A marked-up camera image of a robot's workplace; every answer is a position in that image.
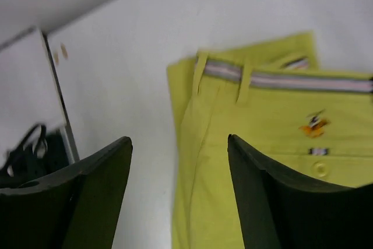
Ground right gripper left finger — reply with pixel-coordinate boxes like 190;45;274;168
1;136;133;248

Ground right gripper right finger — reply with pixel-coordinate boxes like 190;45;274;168
228;135;372;248

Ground yellow trousers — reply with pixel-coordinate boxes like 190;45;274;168
167;32;372;248

